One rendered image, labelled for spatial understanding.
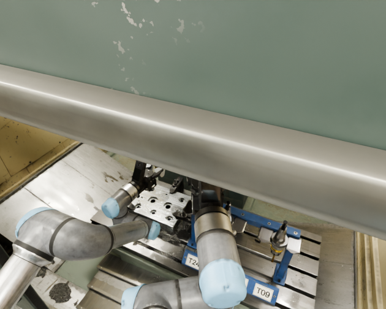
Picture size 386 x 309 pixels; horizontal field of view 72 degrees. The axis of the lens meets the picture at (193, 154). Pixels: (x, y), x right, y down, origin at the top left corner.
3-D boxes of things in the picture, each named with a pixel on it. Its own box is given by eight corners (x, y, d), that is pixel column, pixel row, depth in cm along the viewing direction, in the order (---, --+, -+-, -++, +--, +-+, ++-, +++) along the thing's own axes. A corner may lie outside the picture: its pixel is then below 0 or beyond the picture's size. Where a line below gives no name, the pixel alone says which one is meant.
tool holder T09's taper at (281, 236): (287, 236, 104) (291, 225, 100) (283, 245, 101) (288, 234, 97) (276, 232, 106) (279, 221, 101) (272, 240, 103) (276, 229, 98)
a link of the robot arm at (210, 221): (195, 229, 49) (239, 226, 49) (193, 209, 52) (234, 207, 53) (195, 252, 53) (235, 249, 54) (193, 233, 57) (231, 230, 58)
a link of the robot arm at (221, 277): (200, 314, 45) (201, 290, 40) (195, 255, 54) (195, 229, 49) (245, 309, 46) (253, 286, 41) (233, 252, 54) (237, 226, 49)
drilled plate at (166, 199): (173, 233, 139) (173, 227, 136) (127, 214, 149) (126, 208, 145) (192, 202, 155) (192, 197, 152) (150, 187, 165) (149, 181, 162)
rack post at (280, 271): (283, 287, 121) (300, 249, 102) (272, 281, 123) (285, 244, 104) (287, 268, 128) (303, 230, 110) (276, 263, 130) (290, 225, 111)
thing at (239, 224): (242, 235, 106) (242, 233, 106) (229, 230, 108) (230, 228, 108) (247, 222, 111) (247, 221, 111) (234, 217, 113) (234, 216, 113)
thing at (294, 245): (299, 256, 99) (299, 255, 98) (284, 251, 101) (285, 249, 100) (301, 241, 104) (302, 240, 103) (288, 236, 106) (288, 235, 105)
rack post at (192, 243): (195, 249, 136) (196, 211, 117) (186, 246, 137) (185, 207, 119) (203, 234, 143) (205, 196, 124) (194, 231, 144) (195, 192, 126)
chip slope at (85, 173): (76, 286, 149) (62, 260, 133) (-3, 241, 171) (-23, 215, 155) (158, 184, 212) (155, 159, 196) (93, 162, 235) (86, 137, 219)
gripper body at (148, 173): (146, 178, 130) (128, 194, 122) (143, 165, 124) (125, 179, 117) (158, 184, 126) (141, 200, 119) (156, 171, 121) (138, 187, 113)
